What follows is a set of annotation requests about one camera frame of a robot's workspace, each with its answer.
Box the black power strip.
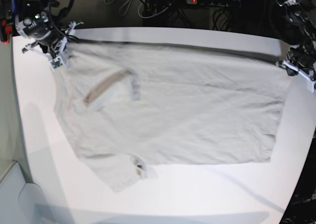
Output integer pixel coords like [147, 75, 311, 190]
[186, 0, 241, 7]

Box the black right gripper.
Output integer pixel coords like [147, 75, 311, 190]
[14, 11, 79, 45]

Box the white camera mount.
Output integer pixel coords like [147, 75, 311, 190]
[276, 60, 316, 93]
[22, 36, 69, 71]

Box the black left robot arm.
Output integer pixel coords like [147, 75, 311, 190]
[268, 0, 316, 82]

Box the grey t-shirt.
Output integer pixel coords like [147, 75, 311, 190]
[53, 43, 291, 192]

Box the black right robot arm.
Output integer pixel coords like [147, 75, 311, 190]
[14, 0, 76, 59]

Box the red and black clamp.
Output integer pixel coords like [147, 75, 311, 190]
[0, 18, 12, 44]

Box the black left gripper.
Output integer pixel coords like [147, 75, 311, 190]
[286, 45, 316, 78]

